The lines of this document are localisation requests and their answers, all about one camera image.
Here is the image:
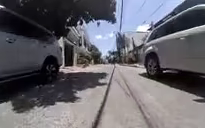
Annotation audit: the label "white building with garage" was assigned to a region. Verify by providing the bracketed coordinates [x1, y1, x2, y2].
[57, 19, 94, 68]

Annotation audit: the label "pale building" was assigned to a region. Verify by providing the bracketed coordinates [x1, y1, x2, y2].
[115, 31, 150, 65]

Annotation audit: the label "grey concrete road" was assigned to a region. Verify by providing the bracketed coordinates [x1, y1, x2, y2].
[0, 63, 205, 128]

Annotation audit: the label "utility pole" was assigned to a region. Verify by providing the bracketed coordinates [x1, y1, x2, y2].
[118, 0, 124, 64]

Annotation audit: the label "large dark tree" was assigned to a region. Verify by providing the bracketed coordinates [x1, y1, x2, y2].
[0, 0, 118, 38]

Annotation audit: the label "white van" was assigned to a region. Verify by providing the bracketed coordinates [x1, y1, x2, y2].
[142, 3, 205, 80]

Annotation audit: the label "white car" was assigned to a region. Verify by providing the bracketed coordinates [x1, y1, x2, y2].
[0, 4, 64, 88]

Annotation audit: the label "overhead wires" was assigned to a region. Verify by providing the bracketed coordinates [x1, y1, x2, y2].
[117, 0, 168, 28]

